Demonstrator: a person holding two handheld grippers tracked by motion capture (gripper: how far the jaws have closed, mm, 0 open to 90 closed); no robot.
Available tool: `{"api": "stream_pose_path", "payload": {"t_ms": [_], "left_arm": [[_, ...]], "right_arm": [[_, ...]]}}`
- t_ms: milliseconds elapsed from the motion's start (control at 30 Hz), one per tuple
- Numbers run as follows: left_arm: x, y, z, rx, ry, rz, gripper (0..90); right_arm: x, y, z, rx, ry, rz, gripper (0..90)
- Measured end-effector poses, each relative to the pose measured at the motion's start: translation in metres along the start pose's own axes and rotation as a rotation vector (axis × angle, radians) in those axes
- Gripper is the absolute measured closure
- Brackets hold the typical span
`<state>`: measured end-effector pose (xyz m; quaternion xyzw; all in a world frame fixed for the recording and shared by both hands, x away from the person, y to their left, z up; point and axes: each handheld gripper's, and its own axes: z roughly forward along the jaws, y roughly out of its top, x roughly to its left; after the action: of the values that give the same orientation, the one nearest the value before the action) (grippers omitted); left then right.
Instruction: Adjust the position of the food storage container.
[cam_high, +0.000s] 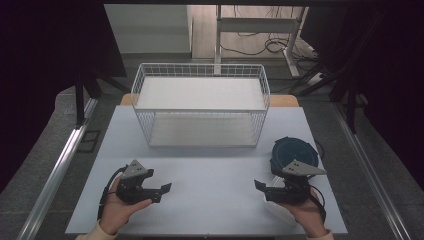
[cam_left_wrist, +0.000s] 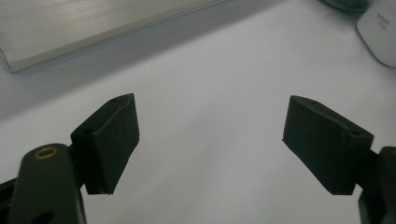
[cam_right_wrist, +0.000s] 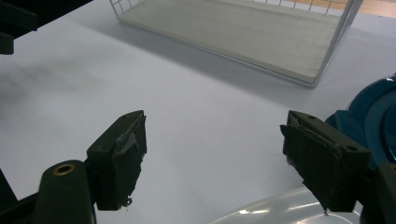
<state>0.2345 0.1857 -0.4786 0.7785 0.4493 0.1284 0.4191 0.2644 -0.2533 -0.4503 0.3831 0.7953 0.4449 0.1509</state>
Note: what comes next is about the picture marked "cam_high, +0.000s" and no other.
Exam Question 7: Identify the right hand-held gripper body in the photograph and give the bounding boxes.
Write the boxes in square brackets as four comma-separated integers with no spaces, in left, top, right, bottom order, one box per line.
[265,159,328,205]

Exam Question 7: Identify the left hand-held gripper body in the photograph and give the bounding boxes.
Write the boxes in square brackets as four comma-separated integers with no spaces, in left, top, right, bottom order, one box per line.
[115,159,164,205]

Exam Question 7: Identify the round container with blue lid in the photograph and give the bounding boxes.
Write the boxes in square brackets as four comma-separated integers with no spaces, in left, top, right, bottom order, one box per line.
[269,136,320,178]

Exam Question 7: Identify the white wire rack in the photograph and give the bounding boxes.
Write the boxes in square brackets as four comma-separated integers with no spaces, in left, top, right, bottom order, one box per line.
[130,62,272,149]

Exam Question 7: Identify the person's right hand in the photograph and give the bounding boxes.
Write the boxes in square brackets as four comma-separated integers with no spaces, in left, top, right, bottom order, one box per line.
[276,189,329,238]

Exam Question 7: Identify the person's left hand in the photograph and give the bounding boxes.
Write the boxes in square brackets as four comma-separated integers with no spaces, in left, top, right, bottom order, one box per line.
[99,176,153,236]

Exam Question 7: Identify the wooden table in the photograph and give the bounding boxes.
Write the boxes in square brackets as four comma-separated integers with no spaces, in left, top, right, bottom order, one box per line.
[119,93,300,108]

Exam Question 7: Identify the black metal stand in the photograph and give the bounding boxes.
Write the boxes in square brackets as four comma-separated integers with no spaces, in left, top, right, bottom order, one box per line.
[73,66,132,130]
[288,63,369,135]

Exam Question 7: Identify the dark curtain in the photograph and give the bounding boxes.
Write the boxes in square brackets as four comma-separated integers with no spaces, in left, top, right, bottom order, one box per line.
[299,0,424,183]
[0,0,128,194]

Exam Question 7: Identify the left hand-held gripper cable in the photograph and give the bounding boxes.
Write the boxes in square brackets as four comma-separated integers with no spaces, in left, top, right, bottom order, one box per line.
[97,164,129,221]

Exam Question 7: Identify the aluminium rail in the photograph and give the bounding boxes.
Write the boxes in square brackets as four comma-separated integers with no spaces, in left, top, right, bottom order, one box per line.
[16,97,100,240]
[332,101,414,240]

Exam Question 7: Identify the black floor cables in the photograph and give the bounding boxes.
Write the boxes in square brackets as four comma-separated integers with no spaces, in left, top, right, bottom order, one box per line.
[219,5,322,63]

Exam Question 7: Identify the white metal desk frame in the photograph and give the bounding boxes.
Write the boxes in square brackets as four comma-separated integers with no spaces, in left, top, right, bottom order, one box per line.
[213,4,309,78]

